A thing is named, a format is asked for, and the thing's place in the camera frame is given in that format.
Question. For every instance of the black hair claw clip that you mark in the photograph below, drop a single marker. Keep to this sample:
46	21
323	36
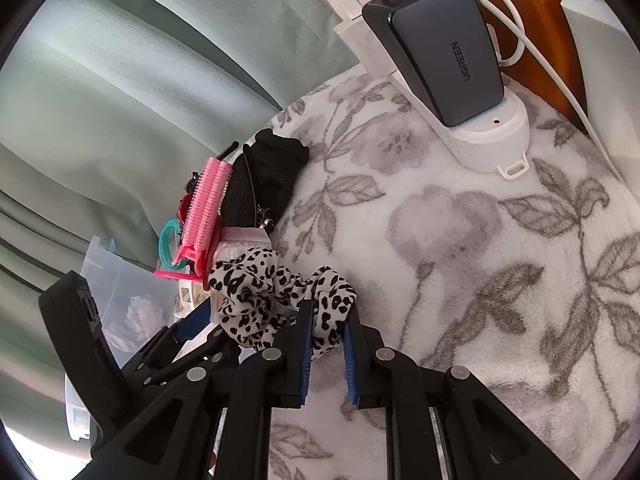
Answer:
192	184

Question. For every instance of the dark grey charger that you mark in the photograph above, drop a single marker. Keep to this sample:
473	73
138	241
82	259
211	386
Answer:
440	50

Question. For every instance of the white plug adapter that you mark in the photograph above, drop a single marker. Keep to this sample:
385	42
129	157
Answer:
360	35

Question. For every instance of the leopard print scrunchie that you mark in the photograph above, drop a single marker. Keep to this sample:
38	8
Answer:
250	285

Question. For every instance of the black hair stick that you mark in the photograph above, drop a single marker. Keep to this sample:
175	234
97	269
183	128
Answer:
227	151

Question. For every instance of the white cylinder device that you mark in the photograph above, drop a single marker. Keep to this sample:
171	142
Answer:
605	60

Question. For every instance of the cream hair claw clip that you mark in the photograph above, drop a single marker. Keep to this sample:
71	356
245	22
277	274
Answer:
191	297

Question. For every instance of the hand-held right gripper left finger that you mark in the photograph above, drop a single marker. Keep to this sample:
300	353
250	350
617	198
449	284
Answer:
306	355

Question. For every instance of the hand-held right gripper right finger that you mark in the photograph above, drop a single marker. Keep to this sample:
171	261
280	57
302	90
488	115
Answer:
351	365

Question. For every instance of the pale green curtain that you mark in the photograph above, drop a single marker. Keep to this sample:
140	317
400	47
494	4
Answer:
125	85

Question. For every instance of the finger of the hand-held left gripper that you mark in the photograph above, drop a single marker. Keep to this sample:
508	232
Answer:
221	347
195	321

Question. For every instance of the clear plastic box blue latches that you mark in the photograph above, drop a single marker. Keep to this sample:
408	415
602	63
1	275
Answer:
120	280

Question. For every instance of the white power strip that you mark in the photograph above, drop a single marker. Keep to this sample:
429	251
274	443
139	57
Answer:
485	145

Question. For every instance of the pink comb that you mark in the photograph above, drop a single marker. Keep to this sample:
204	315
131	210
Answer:
205	200

